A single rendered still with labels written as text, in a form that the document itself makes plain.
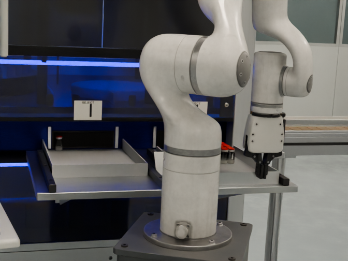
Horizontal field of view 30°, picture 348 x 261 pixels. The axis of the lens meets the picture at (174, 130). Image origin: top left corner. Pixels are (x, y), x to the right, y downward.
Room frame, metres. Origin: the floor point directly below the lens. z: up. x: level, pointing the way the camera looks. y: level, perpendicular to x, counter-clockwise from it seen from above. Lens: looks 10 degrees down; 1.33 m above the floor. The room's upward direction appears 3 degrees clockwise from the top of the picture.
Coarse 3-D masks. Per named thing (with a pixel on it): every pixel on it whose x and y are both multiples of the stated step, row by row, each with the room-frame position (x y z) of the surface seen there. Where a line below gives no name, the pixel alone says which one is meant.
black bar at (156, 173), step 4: (148, 164) 1.79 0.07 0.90; (148, 168) 1.75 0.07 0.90; (152, 168) 1.74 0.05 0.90; (148, 172) 1.74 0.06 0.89; (152, 172) 1.70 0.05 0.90; (156, 172) 1.70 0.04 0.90; (152, 176) 1.70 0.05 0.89; (156, 176) 1.66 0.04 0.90; (160, 176) 1.66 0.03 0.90; (156, 180) 1.66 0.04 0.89; (160, 180) 1.62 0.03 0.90; (160, 184) 1.62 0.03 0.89
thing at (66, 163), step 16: (128, 144) 1.97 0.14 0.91; (48, 160) 1.77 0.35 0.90; (64, 160) 1.86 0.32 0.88; (80, 160) 1.87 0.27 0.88; (96, 160) 1.88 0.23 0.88; (112, 160) 1.89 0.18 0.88; (128, 160) 1.90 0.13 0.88; (144, 160) 1.77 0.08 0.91; (64, 176) 1.67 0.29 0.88; (80, 176) 1.69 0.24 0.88; (96, 176) 1.70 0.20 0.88; (112, 176) 1.71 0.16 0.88
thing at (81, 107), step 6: (78, 102) 1.94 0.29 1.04; (84, 102) 1.95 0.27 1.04; (90, 102) 1.95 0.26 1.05; (96, 102) 1.96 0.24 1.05; (78, 108) 1.94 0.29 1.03; (84, 108) 1.95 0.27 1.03; (96, 108) 1.96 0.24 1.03; (78, 114) 1.94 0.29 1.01; (84, 114) 1.95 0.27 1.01; (96, 114) 1.96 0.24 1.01
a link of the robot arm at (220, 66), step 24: (216, 0) 1.33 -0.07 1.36; (240, 0) 1.37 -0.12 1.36; (216, 24) 1.30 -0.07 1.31; (240, 24) 1.33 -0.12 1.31; (216, 48) 1.26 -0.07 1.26; (240, 48) 1.27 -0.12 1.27; (192, 72) 1.27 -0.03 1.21; (216, 72) 1.24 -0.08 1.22; (240, 72) 1.25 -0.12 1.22; (216, 96) 1.29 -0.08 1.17
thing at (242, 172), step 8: (240, 152) 1.99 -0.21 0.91; (240, 160) 1.98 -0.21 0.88; (248, 160) 1.92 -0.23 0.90; (224, 168) 1.86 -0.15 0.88; (232, 168) 1.86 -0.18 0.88; (240, 168) 1.87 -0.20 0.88; (248, 168) 1.87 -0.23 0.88; (272, 168) 1.76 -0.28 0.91; (224, 176) 1.68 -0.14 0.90; (232, 176) 1.68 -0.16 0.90; (240, 176) 1.69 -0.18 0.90; (248, 176) 1.70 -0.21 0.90; (272, 176) 1.72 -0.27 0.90; (224, 184) 1.68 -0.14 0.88; (232, 184) 1.68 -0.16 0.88; (240, 184) 1.69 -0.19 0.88; (248, 184) 1.70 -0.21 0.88
